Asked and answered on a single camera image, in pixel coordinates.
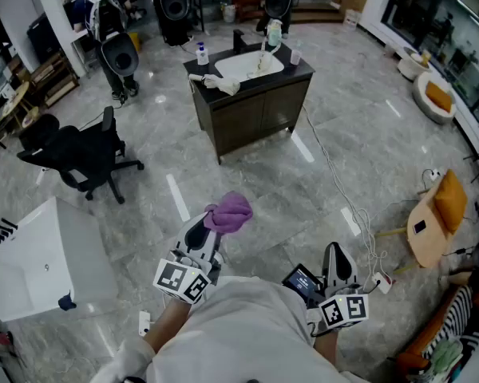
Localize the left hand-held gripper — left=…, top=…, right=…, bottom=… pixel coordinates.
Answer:
left=152, top=212, right=224, bottom=305

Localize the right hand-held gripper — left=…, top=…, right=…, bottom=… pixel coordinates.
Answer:
left=317, top=242, right=370, bottom=330

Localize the purple cloth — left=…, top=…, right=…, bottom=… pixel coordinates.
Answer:
left=203, top=191, right=254, bottom=237

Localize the person's right forearm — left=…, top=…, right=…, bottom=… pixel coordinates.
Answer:
left=313, top=327, right=341, bottom=369

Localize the person's left forearm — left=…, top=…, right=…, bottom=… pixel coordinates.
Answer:
left=143, top=299, right=193, bottom=354

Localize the dark wooden sink cabinet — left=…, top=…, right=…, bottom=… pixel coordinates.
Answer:
left=182, top=40, right=316, bottom=166

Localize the black gripper display screen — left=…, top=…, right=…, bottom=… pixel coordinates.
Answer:
left=281, top=263, right=324, bottom=307

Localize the white red power strip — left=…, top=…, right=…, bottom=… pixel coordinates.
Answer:
left=370, top=271, right=394, bottom=294

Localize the person's white shirt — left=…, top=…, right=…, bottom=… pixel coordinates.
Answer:
left=89, top=275, right=370, bottom=383

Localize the black white striped fabric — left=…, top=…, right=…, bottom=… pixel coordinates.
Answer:
left=434, top=283, right=479, bottom=358

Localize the large orange cushion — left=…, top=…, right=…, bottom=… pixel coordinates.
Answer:
left=433, top=168, right=469, bottom=235

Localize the dark blue small object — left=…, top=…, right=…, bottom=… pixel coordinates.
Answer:
left=57, top=291, right=77, bottom=312

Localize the black office chair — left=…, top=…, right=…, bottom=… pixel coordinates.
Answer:
left=16, top=105, right=145, bottom=206

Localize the white square tub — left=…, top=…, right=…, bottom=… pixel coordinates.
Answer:
left=0, top=196, right=120, bottom=323

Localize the crumpled white towel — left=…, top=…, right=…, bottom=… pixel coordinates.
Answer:
left=188, top=73, right=242, bottom=97

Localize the white sink basin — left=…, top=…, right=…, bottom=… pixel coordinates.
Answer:
left=214, top=49, right=285, bottom=83

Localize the white pump bottle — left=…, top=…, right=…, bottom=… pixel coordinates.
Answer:
left=195, top=41, right=210, bottom=66

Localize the black tap fitting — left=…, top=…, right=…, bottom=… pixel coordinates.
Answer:
left=0, top=218, right=19, bottom=251

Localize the round grey pouf seat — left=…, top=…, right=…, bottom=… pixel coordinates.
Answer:
left=412, top=71, right=458, bottom=126

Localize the black faucet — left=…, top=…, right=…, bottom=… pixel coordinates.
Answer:
left=232, top=29, right=249, bottom=54

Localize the small orange cushion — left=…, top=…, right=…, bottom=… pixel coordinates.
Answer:
left=425, top=81, right=453, bottom=113

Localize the wooden shelf rack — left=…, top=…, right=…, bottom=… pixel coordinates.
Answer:
left=26, top=49, right=81, bottom=109

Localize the white round side table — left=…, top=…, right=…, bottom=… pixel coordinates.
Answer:
left=397, top=47, right=434, bottom=81

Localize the small round wooden table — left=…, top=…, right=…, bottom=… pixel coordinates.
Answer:
left=0, top=81, right=41, bottom=132

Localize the large dark window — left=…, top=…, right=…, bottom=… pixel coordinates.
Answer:
left=381, top=0, right=479, bottom=113

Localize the long white extension cable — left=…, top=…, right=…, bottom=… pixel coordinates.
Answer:
left=301, top=104, right=389, bottom=282

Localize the green bottle with patterned strap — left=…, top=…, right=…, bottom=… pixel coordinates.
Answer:
left=247, top=18, right=284, bottom=80

